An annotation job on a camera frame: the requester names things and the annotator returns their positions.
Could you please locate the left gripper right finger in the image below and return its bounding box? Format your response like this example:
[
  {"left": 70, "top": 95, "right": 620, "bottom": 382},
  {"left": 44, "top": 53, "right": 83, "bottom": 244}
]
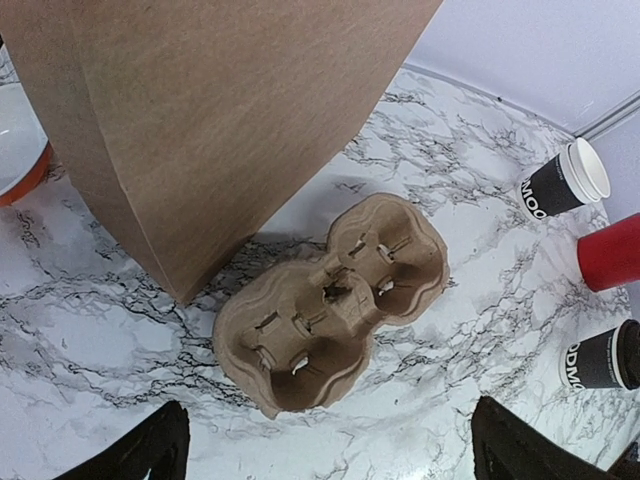
[{"left": 471, "top": 396, "right": 608, "bottom": 479}]

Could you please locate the right aluminium frame post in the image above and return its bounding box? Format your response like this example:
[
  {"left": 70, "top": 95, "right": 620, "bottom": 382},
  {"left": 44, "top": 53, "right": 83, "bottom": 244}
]
[{"left": 573, "top": 91, "right": 640, "bottom": 140}]

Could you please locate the red cylindrical holder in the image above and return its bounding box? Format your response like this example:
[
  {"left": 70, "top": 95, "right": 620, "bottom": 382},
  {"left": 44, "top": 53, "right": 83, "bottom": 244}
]
[{"left": 577, "top": 213, "right": 639, "bottom": 292}]

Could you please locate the black paper coffee cup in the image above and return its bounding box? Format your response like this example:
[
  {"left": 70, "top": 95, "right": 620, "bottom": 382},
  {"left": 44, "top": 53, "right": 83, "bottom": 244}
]
[{"left": 559, "top": 321, "right": 634, "bottom": 391}]

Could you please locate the black plastic cup lid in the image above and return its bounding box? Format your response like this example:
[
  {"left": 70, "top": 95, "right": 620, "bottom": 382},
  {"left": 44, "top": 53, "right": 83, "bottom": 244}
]
[{"left": 616, "top": 319, "right": 639, "bottom": 390}]

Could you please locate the brown paper bag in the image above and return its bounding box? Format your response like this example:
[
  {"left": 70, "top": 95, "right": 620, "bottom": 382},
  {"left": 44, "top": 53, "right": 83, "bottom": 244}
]
[{"left": 1, "top": 1, "right": 439, "bottom": 303}]

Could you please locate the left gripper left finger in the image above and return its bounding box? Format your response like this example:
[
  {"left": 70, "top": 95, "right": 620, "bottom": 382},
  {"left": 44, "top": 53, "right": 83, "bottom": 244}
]
[{"left": 59, "top": 400, "right": 190, "bottom": 480}]

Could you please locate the cardboard cup carrier tray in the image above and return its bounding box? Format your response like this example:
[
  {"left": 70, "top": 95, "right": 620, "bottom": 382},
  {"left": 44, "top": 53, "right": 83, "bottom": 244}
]
[{"left": 212, "top": 193, "right": 450, "bottom": 419}]

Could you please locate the stack of paper cups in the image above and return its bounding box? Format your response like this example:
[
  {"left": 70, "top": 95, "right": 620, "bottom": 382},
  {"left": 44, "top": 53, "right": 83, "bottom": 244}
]
[{"left": 515, "top": 138, "right": 611, "bottom": 221}]

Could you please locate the white and orange bowl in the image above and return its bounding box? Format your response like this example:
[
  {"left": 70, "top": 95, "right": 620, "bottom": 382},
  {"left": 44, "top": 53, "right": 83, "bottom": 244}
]
[{"left": 0, "top": 34, "right": 54, "bottom": 209}]

